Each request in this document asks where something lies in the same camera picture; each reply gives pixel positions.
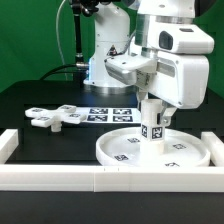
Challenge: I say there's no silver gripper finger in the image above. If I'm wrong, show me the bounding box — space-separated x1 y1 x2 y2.
157 101 177 127
136 89 148 110

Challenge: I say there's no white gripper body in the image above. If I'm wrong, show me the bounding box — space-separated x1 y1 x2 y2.
136 51 209 109

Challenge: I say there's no white round table top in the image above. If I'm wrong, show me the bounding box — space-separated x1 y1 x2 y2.
96 127 210 168

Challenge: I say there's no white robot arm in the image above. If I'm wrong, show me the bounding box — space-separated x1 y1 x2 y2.
83 0 214 126

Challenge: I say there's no white marker sheet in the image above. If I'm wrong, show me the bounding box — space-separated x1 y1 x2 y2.
63 106 143 125

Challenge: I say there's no white right fence bar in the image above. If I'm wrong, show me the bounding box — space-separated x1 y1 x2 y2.
201 132 224 167

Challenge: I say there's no white fence bar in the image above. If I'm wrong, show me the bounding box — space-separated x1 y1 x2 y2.
201 132 224 167
0 129 19 164
0 165 224 192

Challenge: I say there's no white cross-shaped table base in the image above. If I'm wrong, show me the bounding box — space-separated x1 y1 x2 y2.
25 105 86 133

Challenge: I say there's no white left fence bar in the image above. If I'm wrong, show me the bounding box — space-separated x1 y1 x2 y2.
0 129 19 164

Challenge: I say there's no white front fence bar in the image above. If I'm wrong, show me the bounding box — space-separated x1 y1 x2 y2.
0 165 224 192

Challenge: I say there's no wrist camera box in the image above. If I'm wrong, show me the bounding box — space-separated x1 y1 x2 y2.
104 55 157 85

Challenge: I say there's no black cable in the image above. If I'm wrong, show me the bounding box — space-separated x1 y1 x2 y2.
39 63 90 81

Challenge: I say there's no grey cable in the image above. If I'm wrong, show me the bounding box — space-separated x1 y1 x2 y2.
55 0 68 81

